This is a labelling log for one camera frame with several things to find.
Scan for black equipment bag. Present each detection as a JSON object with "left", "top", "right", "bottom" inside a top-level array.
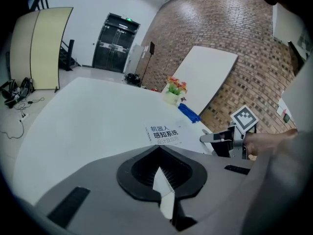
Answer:
[{"left": 124, "top": 72, "right": 142, "bottom": 87}]

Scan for black backpack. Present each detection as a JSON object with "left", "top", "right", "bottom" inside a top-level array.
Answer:
[
  {"left": 0, "top": 79, "right": 20, "bottom": 109},
  {"left": 21, "top": 77, "right": 35, "bottom": 95}
]

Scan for beige folding screen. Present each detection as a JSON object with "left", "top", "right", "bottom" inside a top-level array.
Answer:
[{"left": 9, "top": 7, "right": 74, "bottom": 93}]

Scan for person's clothing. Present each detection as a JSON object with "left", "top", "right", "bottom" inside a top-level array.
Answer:
[{"left": 241, "top": 55, "right": 313, "bottom": 235}]

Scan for white leaning board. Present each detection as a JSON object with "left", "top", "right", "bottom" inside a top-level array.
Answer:
[{"left": 160, "top": 45, "right": 239, "bottom": 117}]

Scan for magazine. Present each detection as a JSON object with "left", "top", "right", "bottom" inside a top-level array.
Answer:
[{"left": 143, "top": 121, "right": 190, "bottom": 147}]

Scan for person's right forearm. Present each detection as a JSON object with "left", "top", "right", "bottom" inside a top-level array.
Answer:
[{"left": 244, "top": 128, "right": 298, "bottom": 156}]

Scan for black adapter cable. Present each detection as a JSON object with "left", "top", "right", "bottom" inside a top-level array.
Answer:
[{"left": 14, "top": 96, "right": 45, "bottom": 111}]

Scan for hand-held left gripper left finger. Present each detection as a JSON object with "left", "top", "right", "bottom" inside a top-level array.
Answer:
[{"left": 34, "top": 145, "right": 177, "bottom": 235}]

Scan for black staircase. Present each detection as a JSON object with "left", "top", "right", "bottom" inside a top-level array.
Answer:
[{"left": 58, "top": 39, "right": 79, "bottom": 72}]

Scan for dark double door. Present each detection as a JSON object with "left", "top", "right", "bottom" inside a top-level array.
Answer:
[{"left": 92, "top": 13, "right": 141, "bottom": 73}]

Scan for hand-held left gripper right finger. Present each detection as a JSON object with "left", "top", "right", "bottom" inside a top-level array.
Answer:
[{"left": 158, "top": 145, "right": 256, "bottom": 235}]

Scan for black floor cable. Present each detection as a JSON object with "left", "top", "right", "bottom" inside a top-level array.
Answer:
[{"left": 0, "top": 121, "right": 25, "bottom": 140}]

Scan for blue cloth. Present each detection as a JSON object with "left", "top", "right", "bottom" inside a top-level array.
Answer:
[{"left": 178, "top": 103, "right": 201, "bottom": 124}]

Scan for potted artificial flowers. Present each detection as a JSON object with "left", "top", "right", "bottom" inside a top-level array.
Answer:
[{"left": 164, "top": 76, "right": 188, "bottom": 105}]

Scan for black stand with panel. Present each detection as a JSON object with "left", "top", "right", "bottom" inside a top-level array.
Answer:
[{"left": 139, "top": 41, "right": 157, "bottom": 86}]

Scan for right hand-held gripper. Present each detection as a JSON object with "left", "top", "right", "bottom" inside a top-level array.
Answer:
[{"left": 200, "top": 104, "right": 259, "bottom": 159}]

